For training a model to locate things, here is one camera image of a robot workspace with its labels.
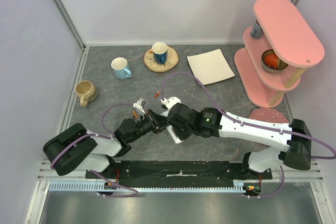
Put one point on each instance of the light blue mug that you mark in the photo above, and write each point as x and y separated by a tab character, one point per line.
120	68

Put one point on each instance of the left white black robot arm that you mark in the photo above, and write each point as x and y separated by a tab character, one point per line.
80	148

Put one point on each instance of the cream square plate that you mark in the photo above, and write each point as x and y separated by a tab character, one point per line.
210	67

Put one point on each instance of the white remote control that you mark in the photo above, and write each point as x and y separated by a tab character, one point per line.
171	130

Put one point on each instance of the beige ceramic mug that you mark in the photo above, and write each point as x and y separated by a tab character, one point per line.
86	92

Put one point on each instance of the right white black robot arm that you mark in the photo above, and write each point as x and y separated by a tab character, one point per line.
287	144

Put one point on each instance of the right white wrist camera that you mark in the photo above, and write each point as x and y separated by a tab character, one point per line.
170	102

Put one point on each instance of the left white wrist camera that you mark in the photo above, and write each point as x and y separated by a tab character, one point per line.
139	106

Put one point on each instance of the white slotted cable duct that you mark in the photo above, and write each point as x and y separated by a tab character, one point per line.
105	187

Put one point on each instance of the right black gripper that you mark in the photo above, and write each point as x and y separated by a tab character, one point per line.
171	126

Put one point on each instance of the grey cup on shelf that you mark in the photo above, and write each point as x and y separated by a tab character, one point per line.
256	31

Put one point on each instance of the dark blue mug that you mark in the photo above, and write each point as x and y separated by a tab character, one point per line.
159	50

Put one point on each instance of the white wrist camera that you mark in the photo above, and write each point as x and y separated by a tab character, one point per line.
170	102
139	106

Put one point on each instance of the pink three-tier shelf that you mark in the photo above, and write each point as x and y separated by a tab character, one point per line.
287	34

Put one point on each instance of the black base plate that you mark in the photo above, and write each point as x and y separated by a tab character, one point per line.
181	174

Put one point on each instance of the bowl with fruit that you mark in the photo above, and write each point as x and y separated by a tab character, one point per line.
270	62

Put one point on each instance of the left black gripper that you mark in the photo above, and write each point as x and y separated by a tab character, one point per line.
158	122

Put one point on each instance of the pink dotted plate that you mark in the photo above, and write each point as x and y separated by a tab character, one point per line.
268	115

